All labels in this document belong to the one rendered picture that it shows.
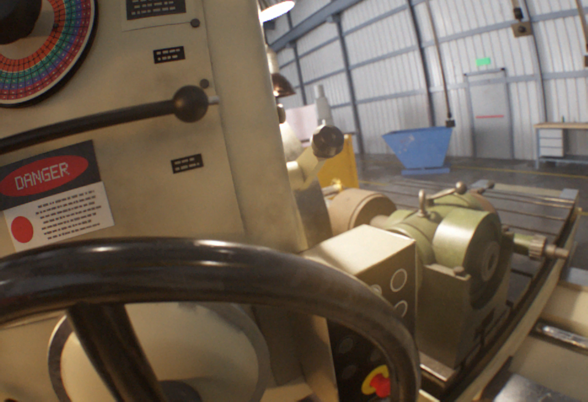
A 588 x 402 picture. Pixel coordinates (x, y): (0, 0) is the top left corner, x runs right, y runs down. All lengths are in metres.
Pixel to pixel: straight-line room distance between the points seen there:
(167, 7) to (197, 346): 0.35
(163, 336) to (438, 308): 0.48
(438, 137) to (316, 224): 5.99
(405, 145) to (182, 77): 6.33
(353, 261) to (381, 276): 0.04
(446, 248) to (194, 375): 0.46
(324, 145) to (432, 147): 6.16
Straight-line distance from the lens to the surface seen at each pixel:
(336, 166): 3.42
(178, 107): 0.27
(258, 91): 0.36
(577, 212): 1.74
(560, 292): 1.47
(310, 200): 0.52
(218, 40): 0.37
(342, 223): 0.77
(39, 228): 0.36
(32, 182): 0.35
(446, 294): 0.57
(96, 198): 0.34
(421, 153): 6.54
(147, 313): 0.26
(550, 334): 1.27
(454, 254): 0.56
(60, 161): 0.34
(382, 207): 0.81
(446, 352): 0.66
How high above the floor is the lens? 1.51
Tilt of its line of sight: 11 degrees down
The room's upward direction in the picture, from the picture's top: 10 degrees counter-clockwise
